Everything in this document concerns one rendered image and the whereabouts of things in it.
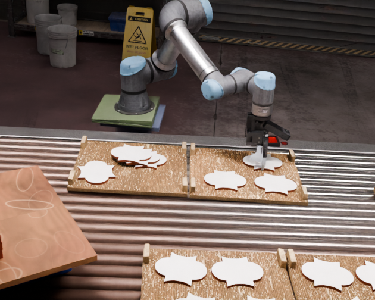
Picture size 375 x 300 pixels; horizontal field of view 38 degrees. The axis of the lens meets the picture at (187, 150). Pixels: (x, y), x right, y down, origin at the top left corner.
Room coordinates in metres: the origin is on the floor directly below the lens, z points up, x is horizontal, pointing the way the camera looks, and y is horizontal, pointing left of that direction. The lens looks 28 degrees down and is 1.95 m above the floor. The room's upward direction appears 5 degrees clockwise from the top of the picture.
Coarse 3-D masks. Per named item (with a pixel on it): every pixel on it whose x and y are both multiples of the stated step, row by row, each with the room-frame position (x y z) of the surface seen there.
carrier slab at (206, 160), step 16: (192, 160) 1.82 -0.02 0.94; (208, 160) 1.83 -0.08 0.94; (224, 160) 1.84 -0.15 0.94; (240, 160) 1.85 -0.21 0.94; (288, 160) 1.88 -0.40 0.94; (192, 176) 1.70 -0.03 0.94; (256, 176) 1.73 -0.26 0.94; (288, 176) 1.75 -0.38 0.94; (192, 192) 1.59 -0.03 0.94; (208, 192) 1.60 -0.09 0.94; (224, 192) 1.61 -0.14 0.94; (240, 192) 1.61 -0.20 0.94; (256, 192) 1.62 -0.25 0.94
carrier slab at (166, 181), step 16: (96, 144) 1.88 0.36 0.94; (112, 144) 1.89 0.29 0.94; (128, 144) 1.90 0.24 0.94; (144, 144) 1.91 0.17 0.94; (80, 160) 1.74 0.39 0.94; (96, 160) 1.75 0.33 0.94; (112, 160) 1.76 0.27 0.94; (176, 160) 1.80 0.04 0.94; (128, 176) 1.66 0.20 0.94; (144, 176) 1.67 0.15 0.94; (160, 176) 1.68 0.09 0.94; (176, 176) 1.69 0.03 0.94; (112, 192) 1.56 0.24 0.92; (128, 192) 1.57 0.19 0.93; (144, 192) 1.57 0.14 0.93; (160, 192) 1.57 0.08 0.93; (176, 192) 1.58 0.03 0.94
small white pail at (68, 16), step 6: (60, 6) 6.32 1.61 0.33; (66, 6) 6.37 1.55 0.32; (72, 6) 6.37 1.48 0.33; (60, 12) 6.20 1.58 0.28; (66, 12) 6.17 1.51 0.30; (72, 12) 6.20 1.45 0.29; (66, 18) 6.17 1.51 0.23; (72, 18) 6.20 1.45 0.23; (66, 24) 6.17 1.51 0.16; (72, 24) 6.20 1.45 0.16
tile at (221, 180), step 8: (208, 176) 1.69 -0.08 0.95; (216, 176) 1.69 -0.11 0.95; (224, 176) 1.70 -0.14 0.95; (232, 176) 1.70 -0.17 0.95; (240, 176) 1.71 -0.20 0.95; (208, 184) 1.64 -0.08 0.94; (216, 184) 1.64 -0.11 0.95; (224, 184) 1.64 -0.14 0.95; (232, 184) 1.65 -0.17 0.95; (240, 184) 1.65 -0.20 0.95
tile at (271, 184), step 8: (264, 176) 1.72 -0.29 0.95; (272, 176) 1.73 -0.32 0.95; (280, 176) 1.73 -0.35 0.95; (256, 184) 1.66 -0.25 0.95; (264, 184) 1.67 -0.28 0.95; (272, 184) 1.67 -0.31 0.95; (280, 184) 1.68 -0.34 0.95; (288, 184) 1.68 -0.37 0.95; (272, 192) 1.63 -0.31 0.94; (280, 192) 1.62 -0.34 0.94; (288, 192) 1.64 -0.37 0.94
